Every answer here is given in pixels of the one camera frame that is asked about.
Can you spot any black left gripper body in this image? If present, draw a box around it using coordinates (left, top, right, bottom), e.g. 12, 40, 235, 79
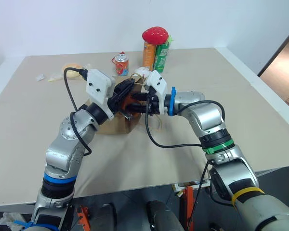
107, 87, 126, 116

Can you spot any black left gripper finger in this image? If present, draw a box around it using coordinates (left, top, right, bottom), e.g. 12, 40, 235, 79
115, 78, 136, 97
119, 105, 133, 120

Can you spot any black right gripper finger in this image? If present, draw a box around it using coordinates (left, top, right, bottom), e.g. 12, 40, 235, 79
130, 92, 150, 102
126, 103, 149, 114

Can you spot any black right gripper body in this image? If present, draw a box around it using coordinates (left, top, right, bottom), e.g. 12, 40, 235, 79
145, 89, 163, 116

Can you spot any orange plush toy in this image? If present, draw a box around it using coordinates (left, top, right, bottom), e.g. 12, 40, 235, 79
122, 94, 137, 112

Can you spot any brown paper bag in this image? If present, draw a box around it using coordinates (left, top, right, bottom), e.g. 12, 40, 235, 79
86, 74, 150, 135

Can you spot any white round plush toy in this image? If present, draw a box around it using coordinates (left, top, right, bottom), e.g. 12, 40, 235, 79
134, 66, 152, 78

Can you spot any yellow round plush toy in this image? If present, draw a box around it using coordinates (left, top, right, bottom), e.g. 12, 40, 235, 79
62, 62, 84, 79

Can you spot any red strawberry plush toy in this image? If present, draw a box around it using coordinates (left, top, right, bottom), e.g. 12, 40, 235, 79
141, 26, 174, 46

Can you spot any red soda can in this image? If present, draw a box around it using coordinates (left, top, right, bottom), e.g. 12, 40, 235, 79
114, 52, 130, 77

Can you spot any tall orange drink can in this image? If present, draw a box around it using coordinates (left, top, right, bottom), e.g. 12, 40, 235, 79
142, 40, 158, 71

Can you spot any tall green drink can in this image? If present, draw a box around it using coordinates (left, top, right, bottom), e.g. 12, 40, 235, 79
153, 43, 171, 74

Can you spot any yellowish clear plastic packet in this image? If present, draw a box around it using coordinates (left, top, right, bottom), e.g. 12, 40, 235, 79
47, 73, 64, 83

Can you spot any dark rounded shape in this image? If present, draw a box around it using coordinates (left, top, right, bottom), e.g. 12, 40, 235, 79
95, 203, 118, 231
146, 200, 184, 231

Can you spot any orange metal stand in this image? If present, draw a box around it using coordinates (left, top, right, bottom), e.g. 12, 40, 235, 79
173, 182, 200, 231

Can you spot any orange black clamp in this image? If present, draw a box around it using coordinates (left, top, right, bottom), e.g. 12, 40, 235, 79
76, 206, 90, 231

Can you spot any white crumpled object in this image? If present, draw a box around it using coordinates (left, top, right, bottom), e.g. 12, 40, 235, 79
0, 211, 24, 230

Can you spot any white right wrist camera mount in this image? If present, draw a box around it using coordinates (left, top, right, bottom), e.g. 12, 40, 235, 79
144, 70, 172, 114

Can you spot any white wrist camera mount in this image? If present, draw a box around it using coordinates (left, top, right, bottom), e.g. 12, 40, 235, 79
85, 69, 116, 120
144, 70, 172, 114

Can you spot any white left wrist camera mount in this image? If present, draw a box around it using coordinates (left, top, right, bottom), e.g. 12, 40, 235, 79
85, 69, 116, 120

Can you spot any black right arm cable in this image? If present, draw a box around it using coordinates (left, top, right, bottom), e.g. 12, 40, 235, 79
144, 100, 226, 231

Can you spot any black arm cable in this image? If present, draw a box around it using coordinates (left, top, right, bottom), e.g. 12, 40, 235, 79
63, 67, 92, 156
144, 100, 226, 231

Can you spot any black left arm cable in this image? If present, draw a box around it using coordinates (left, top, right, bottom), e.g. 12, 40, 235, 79
63, 67, 92, 156

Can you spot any dark door frame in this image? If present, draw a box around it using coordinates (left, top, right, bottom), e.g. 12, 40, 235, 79
257, 26, 289, 78

